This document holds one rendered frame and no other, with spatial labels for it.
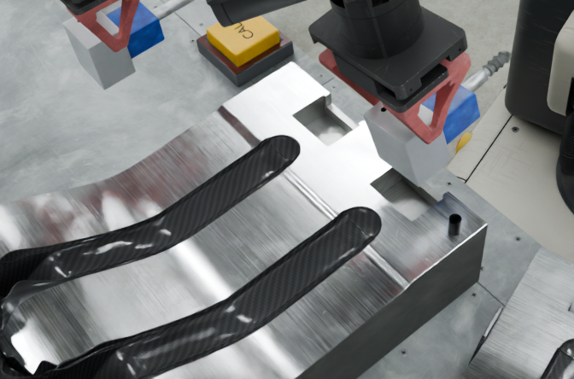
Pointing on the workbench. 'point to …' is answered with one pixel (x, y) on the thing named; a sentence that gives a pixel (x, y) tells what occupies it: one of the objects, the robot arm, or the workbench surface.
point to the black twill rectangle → (487, 331)
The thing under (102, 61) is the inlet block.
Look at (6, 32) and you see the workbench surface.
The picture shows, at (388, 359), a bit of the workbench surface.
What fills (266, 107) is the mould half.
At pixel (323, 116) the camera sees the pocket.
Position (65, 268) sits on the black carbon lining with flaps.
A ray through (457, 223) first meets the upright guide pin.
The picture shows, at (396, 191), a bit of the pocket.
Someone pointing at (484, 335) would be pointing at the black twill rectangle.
